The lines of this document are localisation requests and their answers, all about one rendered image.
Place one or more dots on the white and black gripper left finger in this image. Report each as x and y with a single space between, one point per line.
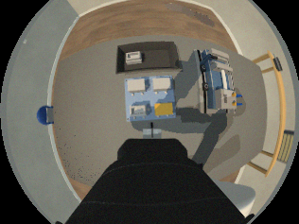
147 131

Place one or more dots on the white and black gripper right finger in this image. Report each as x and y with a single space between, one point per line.
156 132

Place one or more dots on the yellow rectangular block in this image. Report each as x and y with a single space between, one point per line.
163 108

